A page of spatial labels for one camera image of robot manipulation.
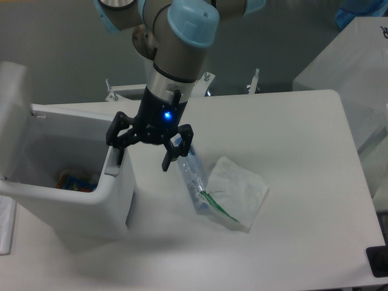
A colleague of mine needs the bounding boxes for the white green plastic wrapper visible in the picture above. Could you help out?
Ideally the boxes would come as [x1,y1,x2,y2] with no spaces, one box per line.
[196,156,269,232]

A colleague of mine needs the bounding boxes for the black device at corner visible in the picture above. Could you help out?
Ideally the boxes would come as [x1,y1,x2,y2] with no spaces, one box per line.
[366,246,387,278]

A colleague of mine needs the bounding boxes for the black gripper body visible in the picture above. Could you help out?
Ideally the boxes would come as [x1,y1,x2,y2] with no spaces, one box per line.
[132,89,189,145]

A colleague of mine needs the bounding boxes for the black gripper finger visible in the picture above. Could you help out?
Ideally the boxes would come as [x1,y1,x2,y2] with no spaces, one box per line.
[162,124,194,172]
[105,111,138,165]

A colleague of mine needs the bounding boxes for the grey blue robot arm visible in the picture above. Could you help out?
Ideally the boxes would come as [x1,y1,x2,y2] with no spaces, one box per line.
[95,1,265,170]

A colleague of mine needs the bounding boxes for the white push-button trash can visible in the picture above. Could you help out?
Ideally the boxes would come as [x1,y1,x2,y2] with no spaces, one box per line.
[1,62,136,239]

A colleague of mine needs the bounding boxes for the white box at right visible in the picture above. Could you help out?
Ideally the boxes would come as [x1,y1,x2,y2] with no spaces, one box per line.
[292,17,387,151]

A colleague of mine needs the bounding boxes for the clear plastic water bottle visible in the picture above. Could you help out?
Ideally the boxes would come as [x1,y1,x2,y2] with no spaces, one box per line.
[176,143,209,215]

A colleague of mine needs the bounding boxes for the colourful trash inside can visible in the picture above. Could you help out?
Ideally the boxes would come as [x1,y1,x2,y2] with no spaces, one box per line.
[55,169,99,193]

